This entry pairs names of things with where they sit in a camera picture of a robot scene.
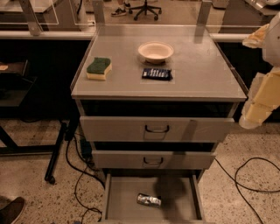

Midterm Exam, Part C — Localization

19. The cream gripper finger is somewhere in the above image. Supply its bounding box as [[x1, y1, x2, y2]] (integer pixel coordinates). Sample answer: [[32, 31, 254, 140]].
[[239, 67, 280, 129], [242, 24, 270, 49]]

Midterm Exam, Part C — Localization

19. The silver blue redbull can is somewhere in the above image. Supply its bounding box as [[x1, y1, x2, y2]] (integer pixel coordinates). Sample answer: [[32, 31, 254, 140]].
[[136, 193, 161, 207]]

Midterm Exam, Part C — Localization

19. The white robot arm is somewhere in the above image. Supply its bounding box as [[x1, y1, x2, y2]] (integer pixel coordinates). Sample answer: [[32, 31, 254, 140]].
[[239, 13, 280, 129]]

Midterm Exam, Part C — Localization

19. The grey metal drawer cabinet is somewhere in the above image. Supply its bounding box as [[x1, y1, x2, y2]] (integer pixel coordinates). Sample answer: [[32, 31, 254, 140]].
[[70, 24, 249, 224]]

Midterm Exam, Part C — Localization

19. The bottom grey drawer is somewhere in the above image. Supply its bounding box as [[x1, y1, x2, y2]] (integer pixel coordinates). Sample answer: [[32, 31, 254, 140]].
[[101, 174, 207, 224]]

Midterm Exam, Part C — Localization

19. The grey drawer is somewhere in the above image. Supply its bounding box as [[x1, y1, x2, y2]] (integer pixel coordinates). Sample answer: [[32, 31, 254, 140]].
[[101, 174, 207, 224], [80, 116, 234, 143], [93, 150, 215, 170]]

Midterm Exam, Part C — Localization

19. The middle grey drawer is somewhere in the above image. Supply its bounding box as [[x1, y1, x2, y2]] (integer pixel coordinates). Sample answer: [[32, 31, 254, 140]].
[[93, 150, 215, 170]]

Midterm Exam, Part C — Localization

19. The top grey drawer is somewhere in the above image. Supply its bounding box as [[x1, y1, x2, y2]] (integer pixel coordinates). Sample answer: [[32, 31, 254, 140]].
[[80, 116, 234, 143]]

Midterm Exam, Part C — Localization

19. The cream paper bowl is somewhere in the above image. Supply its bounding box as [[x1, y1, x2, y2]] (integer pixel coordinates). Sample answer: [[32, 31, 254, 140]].
[[138, 41, 174, 64]]

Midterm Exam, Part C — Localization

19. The black office chair base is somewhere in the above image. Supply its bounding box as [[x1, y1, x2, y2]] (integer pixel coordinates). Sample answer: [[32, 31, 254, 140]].
[[129, 0, 162, 21]]

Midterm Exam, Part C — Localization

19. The distant sneaker shoe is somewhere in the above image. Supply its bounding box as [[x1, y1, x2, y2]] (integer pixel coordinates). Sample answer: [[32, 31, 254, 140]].
[[111, 8, 127, 17]]

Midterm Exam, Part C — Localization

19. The green yellow sponge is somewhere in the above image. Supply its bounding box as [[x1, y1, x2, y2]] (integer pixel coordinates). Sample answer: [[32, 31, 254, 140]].
[[87, 57, 112, 81]]

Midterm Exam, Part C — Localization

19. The dark shoe lower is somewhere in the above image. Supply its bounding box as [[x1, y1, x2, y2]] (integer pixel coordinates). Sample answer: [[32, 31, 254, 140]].
[[0, 197, 25, 224]]

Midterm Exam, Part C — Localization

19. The black floor cable right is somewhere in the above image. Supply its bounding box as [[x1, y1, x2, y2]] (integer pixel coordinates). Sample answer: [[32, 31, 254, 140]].
[[214, 157, 280, 224]]

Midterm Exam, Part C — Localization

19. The black floor cable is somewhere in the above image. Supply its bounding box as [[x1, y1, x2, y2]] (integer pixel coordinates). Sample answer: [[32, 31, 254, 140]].
[[65, 132, 106, 224], [214, 157, 280, 224]]

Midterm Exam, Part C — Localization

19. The black floor cable left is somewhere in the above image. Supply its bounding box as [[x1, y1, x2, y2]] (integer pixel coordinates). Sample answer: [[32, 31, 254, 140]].
[[65, 132, 106, 224]]

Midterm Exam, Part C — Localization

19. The black table frame leg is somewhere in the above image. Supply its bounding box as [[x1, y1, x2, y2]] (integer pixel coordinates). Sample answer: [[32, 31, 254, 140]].
[[0, 122, 67, 185]]

